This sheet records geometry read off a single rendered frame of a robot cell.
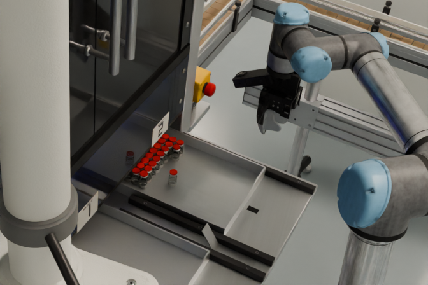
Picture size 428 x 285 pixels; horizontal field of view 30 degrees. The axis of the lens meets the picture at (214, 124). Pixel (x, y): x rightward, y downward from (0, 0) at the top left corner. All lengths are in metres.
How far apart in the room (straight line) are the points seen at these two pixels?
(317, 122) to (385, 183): 1.61
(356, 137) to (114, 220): 1.26
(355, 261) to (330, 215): 1.82
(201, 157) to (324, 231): 1.20
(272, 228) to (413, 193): 0.67
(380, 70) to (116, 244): 0.75
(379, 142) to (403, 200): 1.55
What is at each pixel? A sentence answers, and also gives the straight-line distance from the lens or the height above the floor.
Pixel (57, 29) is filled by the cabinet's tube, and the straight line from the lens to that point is 0.71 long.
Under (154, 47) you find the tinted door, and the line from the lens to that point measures 1.85.
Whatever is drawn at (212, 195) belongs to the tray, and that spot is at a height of 0.88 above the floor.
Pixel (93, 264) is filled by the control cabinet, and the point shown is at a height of 1.58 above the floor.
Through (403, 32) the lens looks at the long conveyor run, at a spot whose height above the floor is 0.97.
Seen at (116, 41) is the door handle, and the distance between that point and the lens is 1.49.
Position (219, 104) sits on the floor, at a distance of 3.78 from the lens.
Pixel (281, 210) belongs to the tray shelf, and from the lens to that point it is 2.09.
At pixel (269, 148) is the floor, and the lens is 3.59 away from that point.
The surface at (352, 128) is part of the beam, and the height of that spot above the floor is 0.51.
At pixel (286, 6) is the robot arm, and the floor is 1.45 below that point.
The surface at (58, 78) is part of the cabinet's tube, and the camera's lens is 0.74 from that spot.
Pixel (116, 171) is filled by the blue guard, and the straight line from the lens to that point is 1.90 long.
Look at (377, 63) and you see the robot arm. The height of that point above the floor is 1.43.
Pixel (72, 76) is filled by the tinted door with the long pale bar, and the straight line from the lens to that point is 1.54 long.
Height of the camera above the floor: 2.37
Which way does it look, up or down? 40 degrees down
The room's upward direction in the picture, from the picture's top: 8 degrees clockwise
